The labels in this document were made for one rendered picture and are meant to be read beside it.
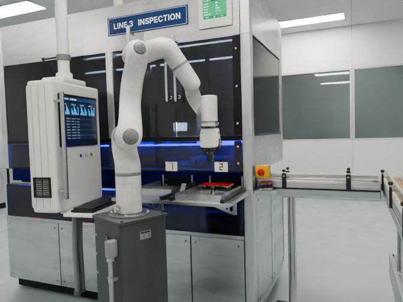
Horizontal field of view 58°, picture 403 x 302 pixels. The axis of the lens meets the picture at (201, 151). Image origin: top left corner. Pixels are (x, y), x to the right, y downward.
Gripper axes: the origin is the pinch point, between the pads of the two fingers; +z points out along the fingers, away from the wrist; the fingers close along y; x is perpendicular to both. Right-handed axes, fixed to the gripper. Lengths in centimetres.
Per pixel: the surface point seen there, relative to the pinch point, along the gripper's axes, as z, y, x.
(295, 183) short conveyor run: 18, -36, -46
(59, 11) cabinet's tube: -89, 96, -2
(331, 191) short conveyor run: 23, -55, -46
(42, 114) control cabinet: -25, 92, 19
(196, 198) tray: 21.0, 7.4, 2.4
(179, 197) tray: 20.8, 17.1, 2.4
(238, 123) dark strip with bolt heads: -17.5, -4.4, -35.2
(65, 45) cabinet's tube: -68, 95, -3
